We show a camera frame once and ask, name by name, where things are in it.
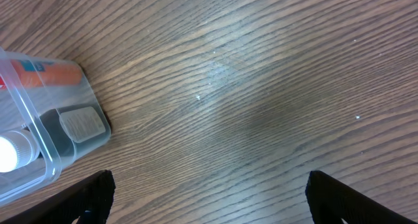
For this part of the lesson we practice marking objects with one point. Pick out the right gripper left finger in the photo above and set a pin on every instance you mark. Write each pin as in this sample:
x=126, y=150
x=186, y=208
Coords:
x=87, y=202

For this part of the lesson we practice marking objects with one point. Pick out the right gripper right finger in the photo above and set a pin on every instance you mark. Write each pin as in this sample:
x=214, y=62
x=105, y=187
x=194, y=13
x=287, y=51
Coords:
x=331, y=201

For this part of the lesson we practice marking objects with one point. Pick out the dark bottle white cap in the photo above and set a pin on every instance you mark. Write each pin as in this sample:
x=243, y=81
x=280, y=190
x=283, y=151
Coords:
x=74, y=130

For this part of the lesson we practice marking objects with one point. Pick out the orange bottle white cap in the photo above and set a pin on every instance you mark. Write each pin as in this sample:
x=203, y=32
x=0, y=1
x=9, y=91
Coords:
x=32, y=73

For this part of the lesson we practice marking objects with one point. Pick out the clear plastic container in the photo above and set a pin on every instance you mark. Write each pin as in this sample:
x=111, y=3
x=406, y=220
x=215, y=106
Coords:
x=23, y=107

